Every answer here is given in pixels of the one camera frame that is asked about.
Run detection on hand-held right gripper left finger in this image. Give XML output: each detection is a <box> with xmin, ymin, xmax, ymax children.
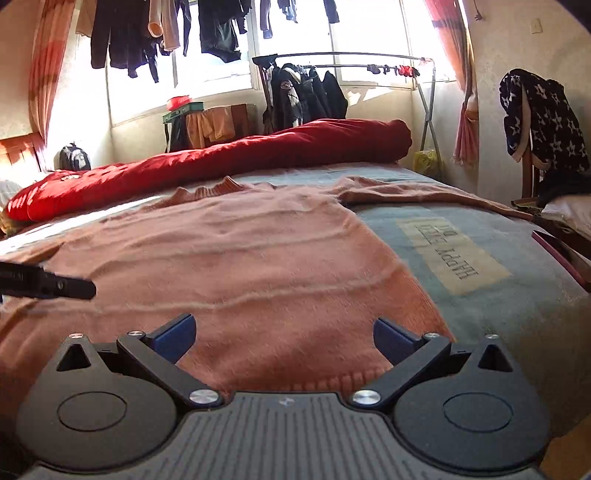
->
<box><xmin>55</xmin><ymin>313</ymin><xmax>225</xmax><ymax>411</ymax></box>

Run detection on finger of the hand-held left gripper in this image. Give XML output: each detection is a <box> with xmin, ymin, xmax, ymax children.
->
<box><xmin>0</xmin><ymin>261</ymin><xmax>97</xmax><ymax>301</ymax></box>

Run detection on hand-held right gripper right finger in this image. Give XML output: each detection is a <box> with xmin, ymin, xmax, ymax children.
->
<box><xmin>349</xmin><ymin>317</ymin><xmax>515</xmax><ymax>411</ymax></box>

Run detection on orange knit sweater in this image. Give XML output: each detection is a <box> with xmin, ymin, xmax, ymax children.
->
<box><xmin>0</xmin><ymin>175</ymin><xmax>536</xmax><ymax>402</ymax></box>

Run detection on row of hanging dark clothes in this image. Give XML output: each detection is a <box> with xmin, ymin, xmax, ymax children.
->
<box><xmin>76</xmin><ymin>0</ymin><xmax>340</xmax><ymax>84</ymax></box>

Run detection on metal clothes drying rack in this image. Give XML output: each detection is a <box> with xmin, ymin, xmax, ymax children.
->
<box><xmin>252</xmin><ymin>52</ymin><xmax>439</xmax><ymax>176</ymax></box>

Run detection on plaid pillow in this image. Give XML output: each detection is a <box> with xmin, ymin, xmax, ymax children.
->
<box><xmin>0</xmin><ymin>180</ymin><xmax>24</xmax><ymax>208</ymax></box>

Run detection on black backpack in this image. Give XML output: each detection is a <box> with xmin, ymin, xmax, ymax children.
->
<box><xmin>58</xmin><ymin>143</ymin><xmax>92</xmax><ymax>171</ymax></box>

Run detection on wooden headboard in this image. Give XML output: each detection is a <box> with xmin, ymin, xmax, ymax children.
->
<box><xmin>0</xmin><ymin>132</ymin><xmax>47</xmax><ymax>181</ymax></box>

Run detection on bed with blue plaid sheet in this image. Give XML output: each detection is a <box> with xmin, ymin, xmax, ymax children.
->
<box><xmin>0</xmin><ymin>161</ymin><xmax>591</xmax><ymax>439</ymax></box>

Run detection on yellow plastic bag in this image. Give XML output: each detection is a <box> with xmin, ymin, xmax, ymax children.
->
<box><xmin>412</xmin><ymin>148</ymin><xmax>441</xmax><ymax>176</ymax></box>

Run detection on black hanging bag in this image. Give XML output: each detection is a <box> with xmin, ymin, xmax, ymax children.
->
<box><xmin>167</xmin><ymin>117</ymin><xmax>190</xmax><ymax>153</ymax></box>

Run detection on red quilt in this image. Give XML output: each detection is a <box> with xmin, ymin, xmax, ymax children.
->
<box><xmin>4</xmin><ymin>119</ymin><xmax>413</xmax><ymax>222</ymax></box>

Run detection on orange shorts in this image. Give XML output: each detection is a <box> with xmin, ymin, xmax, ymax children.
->
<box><xmin>187</xmin><ymin>106</ymin><xmax>236</xmax><ymax>148</ymax></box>

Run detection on white folded cloth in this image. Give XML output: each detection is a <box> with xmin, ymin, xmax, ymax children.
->
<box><xmin>540</xmin><ymin>194</ymin><xmax>591</xmax><ymax>241</ymax></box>

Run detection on green table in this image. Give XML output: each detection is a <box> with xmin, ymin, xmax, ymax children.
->
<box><xmin>163</xmin><ymin>102</ymin><xmax>205</xmax><ymax>126</ymax></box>

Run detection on pink tied curtain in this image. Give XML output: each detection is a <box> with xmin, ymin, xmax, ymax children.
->
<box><xmin>425</xmin><ymin>0</ymin><xmax>481</xmax><ymax>167</ymax></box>

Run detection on orange striped curtain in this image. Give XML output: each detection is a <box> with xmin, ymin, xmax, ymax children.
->
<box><xmin>28</xmin><ymin>0</ymin><xmax>77</xmax><ymax>144</ymax></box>

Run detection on black cloth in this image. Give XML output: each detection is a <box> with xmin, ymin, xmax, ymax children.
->
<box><xmin>538</xmin><ymin>168</ymin><xmax>591</xmax><ymax>208</ymax></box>

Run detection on dark navy jacket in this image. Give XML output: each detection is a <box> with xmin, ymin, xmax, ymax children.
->
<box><xmin>300</xmin><ymin>67</ymin><xmax>349</xmax><ymax>123</ymax></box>

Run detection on black jacket with round patch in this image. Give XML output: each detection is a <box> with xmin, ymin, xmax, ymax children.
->
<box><xmin>269</xmin><ymin>65</ymin><xmax>306</xmax><ymax>132</ymax></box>

